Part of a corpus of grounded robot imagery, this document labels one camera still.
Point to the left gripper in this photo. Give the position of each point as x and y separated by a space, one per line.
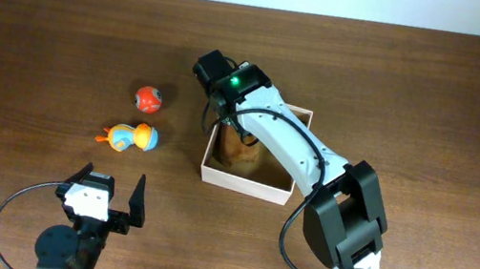
120 222

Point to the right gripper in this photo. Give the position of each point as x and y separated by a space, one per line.
232 123

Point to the brown plush toy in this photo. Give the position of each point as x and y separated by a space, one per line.
234 148

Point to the blue orange duck toy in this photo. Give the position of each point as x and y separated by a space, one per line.
122 136

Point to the orange ball toy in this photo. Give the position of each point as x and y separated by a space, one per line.
148 99

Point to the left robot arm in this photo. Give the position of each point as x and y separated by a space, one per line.
71 247

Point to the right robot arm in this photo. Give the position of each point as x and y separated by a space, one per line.
343 213

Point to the white cardboard box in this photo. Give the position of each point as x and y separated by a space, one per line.
264 179

